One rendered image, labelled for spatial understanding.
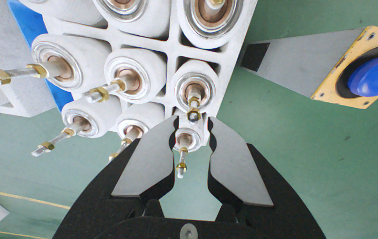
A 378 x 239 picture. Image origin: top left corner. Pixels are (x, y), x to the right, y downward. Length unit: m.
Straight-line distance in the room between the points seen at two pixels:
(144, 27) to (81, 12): 0.11
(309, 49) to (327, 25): 0.36
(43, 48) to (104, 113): 0.13
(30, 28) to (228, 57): 0.50
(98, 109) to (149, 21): 0.21
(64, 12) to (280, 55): 0.35
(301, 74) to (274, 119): 0.42
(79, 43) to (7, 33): 0.28
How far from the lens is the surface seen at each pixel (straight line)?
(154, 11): 0.22
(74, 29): 0.37
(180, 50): 0.28
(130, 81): 0.22
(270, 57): 0.30
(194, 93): 0.18
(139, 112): 0.28
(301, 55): 0.24
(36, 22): 0.56
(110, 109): 0.35
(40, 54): 0.32
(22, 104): 0.58
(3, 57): 0.56
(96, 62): 0.29
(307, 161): 0.95
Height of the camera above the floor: 0.45
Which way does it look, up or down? 58 degrees down
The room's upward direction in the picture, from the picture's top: 174 degrees counter-clockwise
